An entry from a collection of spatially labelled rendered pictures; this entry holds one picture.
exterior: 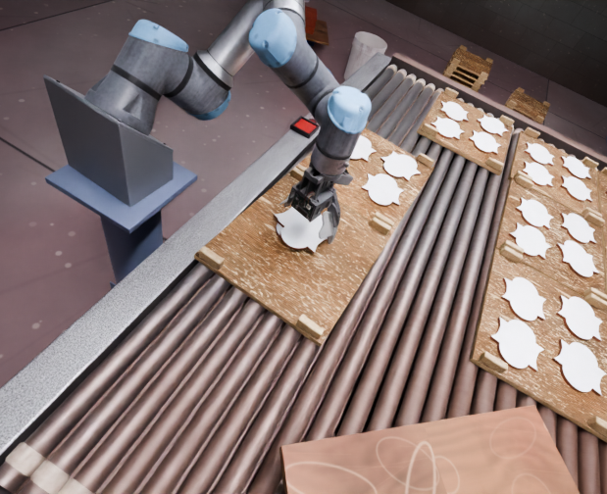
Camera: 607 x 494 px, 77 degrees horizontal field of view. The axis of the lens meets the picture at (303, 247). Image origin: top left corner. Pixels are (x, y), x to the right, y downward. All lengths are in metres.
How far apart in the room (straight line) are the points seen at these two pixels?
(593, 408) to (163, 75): 1.25
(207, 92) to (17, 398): 0.75
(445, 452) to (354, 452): 0.16
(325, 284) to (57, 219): 1.64
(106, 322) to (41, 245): 1.36
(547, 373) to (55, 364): 1.05
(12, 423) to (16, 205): 1.67
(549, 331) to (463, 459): 0.54
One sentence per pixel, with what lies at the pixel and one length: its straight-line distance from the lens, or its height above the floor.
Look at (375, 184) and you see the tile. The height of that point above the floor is 0.94.
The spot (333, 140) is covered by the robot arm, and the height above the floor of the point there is 1.27.
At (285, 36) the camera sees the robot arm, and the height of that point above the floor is 1.40.
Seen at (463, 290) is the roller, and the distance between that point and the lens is 1.13.
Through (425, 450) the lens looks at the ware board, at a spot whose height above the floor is 1.04.
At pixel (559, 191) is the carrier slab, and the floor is 0.94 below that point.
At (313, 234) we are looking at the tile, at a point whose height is 0.96.
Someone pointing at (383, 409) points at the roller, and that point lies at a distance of 0.86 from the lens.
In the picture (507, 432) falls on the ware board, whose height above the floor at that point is 1.04.
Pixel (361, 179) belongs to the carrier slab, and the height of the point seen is 0.94.
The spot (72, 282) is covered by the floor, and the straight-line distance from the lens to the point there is 2.02.
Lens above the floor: 1.66
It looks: 50 degrees down
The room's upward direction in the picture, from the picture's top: 22 degrees clockwise
